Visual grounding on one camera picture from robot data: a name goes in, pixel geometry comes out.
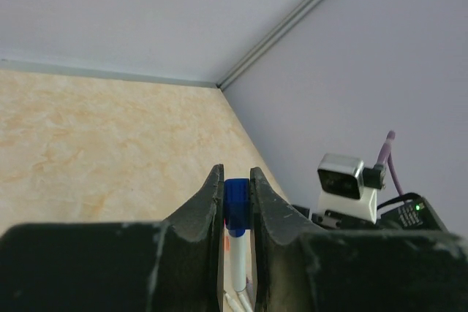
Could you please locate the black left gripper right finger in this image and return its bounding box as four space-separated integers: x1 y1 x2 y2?
250 167 467 311

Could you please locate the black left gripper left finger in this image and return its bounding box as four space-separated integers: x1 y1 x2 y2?
1 164 224 311

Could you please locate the blue white marker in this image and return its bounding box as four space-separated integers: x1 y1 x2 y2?
228 229 247 292

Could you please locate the yellow capped marker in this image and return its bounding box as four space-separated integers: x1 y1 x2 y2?
224 291 253 312

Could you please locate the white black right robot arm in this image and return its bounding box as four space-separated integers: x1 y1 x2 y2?
293 192 448 232

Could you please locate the aluminium frame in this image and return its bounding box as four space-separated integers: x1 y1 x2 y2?
216 0 324 91

